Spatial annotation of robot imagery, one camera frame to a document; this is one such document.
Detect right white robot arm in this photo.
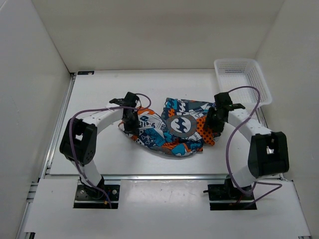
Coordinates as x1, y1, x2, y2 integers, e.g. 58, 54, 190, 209
204, 92, 290, 199

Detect right aluminium side rail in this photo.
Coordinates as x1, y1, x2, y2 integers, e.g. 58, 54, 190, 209
256, 107, 285, 181

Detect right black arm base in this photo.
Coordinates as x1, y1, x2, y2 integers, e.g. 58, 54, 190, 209
203, 178, 257, 211

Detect left aluminium side rail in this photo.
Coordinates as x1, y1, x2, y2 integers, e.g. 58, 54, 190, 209
26, 73, 77, 204

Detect small black corner label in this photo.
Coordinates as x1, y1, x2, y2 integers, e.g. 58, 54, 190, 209
77, 71, 95, 75

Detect aluminium front rail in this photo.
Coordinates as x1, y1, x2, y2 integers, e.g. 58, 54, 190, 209
44, 174, 285, 181

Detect aluminium side rail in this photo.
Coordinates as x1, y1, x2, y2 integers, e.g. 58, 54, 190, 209
26, 73, 77, 204
256, 107, 285, 181

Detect colourful patterned shorts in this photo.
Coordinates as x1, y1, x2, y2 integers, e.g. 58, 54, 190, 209
118, 98, 221, 157

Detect white perforated plastic basket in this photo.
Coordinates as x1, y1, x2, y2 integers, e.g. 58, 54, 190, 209
214, 58, 272, 110

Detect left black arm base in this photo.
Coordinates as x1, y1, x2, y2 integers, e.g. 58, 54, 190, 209
73, 181, 120, 209

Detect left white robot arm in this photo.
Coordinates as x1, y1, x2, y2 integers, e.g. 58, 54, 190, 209
59, 92, 140, 199

